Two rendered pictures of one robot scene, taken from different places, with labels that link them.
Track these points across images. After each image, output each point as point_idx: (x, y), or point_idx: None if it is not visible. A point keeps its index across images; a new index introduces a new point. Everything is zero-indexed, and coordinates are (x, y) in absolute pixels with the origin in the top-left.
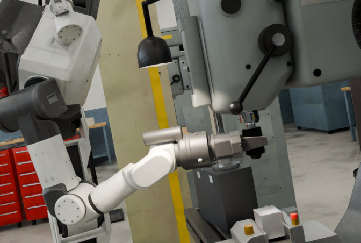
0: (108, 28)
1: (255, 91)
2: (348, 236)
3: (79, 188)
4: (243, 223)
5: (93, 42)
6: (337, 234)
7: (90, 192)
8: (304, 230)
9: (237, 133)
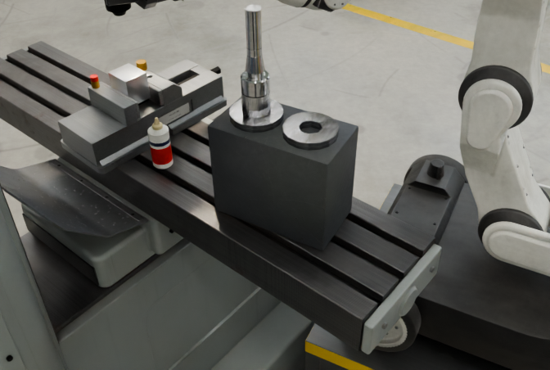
0: None
1: None
2: (66, 216)
3: None
4: (160, 80)
5: None
6: (86, 228)
7: None
8: (99, 123)
9: None
